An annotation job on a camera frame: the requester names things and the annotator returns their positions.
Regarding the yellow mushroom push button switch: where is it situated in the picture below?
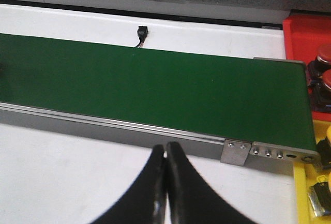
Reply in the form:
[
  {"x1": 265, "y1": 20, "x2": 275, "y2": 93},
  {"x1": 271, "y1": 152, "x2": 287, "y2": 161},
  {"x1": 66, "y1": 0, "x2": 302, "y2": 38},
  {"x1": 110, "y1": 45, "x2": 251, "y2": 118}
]
[{"x1": 314, "y1": 122, "x2": 330, "y2": 172}]

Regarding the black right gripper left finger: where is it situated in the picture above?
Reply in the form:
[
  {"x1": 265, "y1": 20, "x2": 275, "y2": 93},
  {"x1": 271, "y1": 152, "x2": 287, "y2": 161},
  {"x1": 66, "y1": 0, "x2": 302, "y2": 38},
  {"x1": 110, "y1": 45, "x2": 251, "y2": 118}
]
[{"x1": 93, "y1": 145, "x2": 166, "y2": 223}]

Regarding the red mushroom push button switch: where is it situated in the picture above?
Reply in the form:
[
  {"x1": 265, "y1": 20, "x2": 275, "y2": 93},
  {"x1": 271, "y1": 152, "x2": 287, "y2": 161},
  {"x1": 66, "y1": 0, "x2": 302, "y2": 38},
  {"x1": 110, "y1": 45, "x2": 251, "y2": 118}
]
[{"x1": 308, "y1": 43, "x2": 330, "y2": 80}]

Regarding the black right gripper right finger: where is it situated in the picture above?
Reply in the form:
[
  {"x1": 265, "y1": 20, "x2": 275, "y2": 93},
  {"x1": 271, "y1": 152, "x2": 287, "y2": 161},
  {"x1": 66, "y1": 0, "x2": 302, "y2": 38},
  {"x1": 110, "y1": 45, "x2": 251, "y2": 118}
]
[{"x1": 167, "y1": 142, "x2": 254, "y2": 223}]

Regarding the aluminium conveyor side rail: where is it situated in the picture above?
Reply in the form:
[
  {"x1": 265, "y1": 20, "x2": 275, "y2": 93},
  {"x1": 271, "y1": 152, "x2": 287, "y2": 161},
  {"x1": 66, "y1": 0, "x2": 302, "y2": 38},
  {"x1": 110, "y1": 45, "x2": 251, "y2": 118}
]
[{"x1": 1, "y1": 102, "x2": 321, "y2": 171}]

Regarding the yellow plastic tray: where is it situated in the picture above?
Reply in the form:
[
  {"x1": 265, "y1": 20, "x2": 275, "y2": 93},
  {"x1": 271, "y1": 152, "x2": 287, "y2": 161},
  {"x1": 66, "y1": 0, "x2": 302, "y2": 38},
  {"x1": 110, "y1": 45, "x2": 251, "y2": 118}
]
[{"x1": 292, "y1": 119, "x2": 331, "y2": 224}]

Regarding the green conveyor belt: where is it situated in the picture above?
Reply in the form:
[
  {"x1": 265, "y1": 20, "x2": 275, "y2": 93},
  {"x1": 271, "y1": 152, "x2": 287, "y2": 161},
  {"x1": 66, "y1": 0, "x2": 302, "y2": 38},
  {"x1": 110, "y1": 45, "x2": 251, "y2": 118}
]
[{"x1": 1, "y1": 34, "x2": 315, "y2": 151}]

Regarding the small black sensor block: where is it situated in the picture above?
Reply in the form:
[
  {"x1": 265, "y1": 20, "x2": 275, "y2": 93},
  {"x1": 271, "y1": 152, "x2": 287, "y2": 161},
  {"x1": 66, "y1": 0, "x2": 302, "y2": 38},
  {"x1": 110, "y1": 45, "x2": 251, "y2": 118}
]
[{"x1": 137, "y1": 26, "x2": 148, "y2": 42}]

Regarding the steel conveyor end bracket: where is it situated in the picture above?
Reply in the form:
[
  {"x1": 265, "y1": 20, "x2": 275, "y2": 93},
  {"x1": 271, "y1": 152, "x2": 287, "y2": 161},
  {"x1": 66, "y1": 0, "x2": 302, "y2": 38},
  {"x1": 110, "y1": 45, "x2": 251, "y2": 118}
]
[{"x1": 220, "y1": 139, "x2": 251, "y2": 166}]

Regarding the red plastic tray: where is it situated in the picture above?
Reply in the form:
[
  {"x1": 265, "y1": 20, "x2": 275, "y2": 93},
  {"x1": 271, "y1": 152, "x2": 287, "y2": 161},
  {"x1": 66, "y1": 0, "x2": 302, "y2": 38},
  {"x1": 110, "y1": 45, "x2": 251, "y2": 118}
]
[{"x1": 283, "y1": 14, "x2": 330, "y2": 121}]

